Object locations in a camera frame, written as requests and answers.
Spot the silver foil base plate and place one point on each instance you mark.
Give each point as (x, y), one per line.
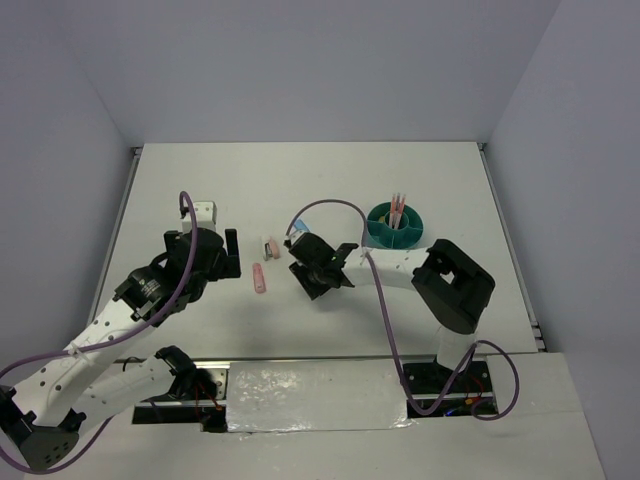
(309, 396)

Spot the blue translucent case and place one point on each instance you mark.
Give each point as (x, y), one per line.
(299, 225)

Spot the pink highlighter pen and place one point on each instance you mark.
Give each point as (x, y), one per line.
(402, 207)

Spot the teal round desk organizer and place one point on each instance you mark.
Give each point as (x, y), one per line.
(381, 235)

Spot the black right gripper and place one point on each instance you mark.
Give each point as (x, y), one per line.
(313, 290)

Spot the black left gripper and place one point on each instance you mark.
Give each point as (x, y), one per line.
(228, 265)

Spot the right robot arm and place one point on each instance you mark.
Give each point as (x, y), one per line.
(455, 288)

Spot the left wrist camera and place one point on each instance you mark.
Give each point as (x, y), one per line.
(205, 214)

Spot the black mounting rail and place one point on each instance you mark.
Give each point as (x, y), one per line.
(421, 381)

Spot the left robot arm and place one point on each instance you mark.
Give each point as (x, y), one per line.
(45, 415)

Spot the pink translucent case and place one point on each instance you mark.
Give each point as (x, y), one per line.
(258, 278)

